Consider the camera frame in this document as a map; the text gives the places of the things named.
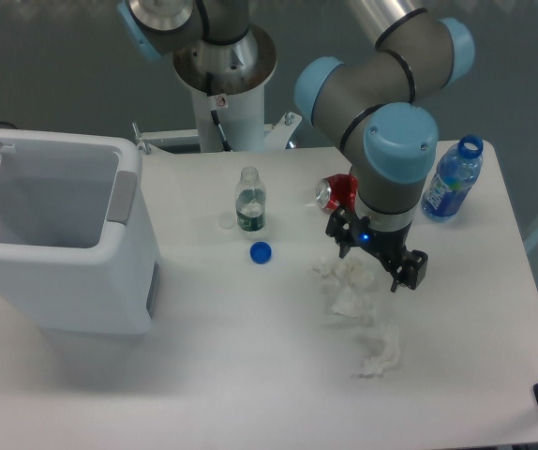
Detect blue bottle cap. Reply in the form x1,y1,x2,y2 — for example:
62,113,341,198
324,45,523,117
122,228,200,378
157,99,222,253
249,241,273,264

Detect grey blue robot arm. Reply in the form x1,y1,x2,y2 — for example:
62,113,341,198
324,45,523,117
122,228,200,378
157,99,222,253
118,1,475,289

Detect white pedestal base frame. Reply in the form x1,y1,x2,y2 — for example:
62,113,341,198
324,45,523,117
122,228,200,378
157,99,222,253
131,112,303,155

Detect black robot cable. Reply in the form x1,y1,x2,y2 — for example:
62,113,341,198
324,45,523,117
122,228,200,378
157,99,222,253
204,71,232,152

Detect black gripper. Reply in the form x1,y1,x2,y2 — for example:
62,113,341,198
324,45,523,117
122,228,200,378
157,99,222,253
325,207,428,293

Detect blue plastic drink bottle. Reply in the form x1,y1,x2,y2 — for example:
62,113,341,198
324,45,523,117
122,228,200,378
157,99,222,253
422,134,484,222

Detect clear green-label water bottle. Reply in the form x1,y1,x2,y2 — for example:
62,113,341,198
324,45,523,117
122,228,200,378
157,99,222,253
235,166,266,233

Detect crushed red soda can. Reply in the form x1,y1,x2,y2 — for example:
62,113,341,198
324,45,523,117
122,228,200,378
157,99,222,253
315,173,358,213

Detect crumpled white tissue lower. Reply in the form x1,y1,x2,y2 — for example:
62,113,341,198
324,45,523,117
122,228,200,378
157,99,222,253
358,323,401,379

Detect crumpled white tissue upper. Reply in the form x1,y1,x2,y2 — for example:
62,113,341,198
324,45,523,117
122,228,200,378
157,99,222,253
312,257,375,289

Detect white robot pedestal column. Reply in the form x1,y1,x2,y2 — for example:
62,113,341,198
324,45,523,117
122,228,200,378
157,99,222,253
173,23,276,151

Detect white trash can body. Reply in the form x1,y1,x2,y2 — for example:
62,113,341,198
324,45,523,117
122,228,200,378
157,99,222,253
0,129,160,335

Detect crumpled white tissue middle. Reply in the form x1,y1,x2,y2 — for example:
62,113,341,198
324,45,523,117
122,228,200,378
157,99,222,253
330,287,376,321

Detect crumpled white tissue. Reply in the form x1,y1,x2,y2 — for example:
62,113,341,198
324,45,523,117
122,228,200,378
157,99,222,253
358,323,401,379
330,287,376,321
312,257,375,289

